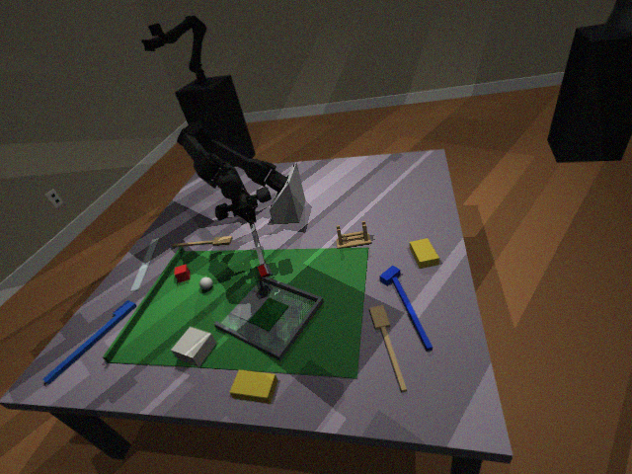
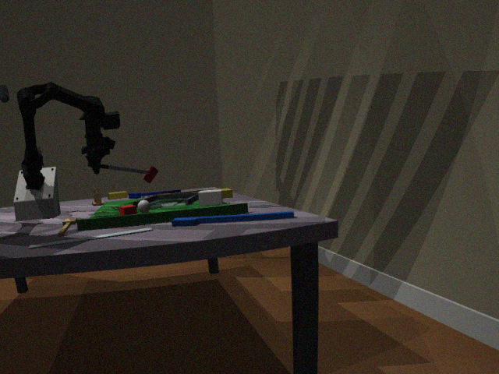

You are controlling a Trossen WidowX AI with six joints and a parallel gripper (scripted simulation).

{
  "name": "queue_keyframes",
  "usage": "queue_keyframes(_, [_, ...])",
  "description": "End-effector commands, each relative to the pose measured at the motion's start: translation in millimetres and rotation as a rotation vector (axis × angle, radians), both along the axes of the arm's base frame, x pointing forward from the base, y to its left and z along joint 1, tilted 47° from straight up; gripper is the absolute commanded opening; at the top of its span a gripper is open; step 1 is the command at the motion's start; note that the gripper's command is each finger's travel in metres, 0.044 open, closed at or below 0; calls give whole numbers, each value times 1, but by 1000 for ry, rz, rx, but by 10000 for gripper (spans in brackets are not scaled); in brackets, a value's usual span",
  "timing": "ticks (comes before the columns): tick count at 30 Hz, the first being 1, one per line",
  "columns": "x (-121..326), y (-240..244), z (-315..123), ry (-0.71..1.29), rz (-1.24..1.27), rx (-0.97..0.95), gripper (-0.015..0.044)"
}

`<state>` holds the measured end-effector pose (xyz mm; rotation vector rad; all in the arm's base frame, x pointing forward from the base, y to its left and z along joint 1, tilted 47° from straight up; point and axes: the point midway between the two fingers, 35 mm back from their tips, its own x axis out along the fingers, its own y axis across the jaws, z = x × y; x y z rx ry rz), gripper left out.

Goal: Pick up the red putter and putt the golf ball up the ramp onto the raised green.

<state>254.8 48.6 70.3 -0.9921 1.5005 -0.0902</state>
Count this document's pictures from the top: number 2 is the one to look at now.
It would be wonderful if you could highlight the green flat mat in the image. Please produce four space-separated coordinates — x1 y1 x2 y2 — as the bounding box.
77 198 244 231

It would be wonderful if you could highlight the yellow flat block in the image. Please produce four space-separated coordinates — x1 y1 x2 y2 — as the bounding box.
221 189 233 198
108 192 128 200

